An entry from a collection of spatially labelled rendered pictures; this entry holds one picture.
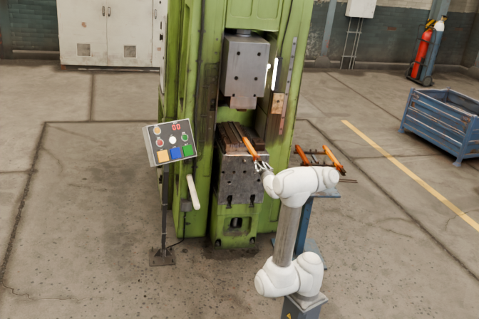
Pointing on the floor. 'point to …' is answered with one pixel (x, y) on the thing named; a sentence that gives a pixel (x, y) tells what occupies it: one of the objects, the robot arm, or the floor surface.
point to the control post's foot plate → (162, 257)
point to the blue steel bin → (444, 120)
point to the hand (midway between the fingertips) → (258, 161)
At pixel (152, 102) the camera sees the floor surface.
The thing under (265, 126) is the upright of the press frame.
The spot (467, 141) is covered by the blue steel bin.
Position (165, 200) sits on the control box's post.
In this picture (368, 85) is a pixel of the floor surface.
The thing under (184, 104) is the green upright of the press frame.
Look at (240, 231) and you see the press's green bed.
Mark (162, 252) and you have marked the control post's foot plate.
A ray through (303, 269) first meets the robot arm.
